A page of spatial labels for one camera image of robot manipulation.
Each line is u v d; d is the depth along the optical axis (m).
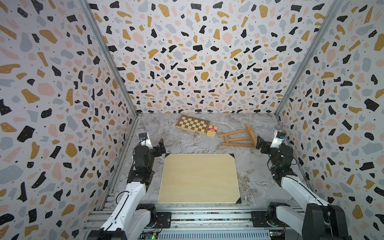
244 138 1.09
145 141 0.67
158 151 0.72
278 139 0.72
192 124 1.13
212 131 1.09
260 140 0.84
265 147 0.75
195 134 1.09
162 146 0.75
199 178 0.93
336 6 0.71
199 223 0.74
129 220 0.47
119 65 0.92
